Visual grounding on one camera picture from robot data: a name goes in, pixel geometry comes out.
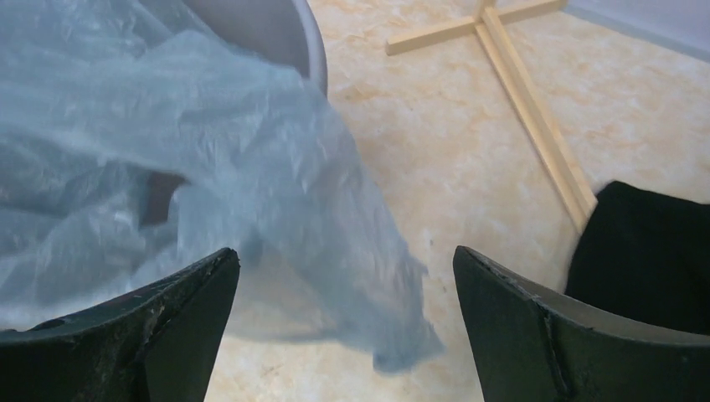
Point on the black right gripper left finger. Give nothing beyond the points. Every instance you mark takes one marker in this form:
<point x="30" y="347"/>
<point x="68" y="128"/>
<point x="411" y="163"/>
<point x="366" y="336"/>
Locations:
<point x="156" y="343"/>

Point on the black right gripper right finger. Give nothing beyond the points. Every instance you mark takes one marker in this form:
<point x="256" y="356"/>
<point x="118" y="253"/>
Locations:
<point x="531" y="343"/>

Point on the blue plastic trash bag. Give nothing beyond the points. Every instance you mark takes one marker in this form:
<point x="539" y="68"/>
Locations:
<point x="135" y="142"/>

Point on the grey round trash bin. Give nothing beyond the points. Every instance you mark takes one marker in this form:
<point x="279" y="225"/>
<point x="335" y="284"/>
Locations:
<point x="282" y="31"/>

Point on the black hanging t-shirt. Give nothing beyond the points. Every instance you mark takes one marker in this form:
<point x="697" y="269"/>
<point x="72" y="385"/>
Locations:
<point x="645" y="256"/>

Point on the wooden clothes rack frame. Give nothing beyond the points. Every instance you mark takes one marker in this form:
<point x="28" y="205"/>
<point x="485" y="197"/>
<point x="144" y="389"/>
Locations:
<point x="488" y="24"/>

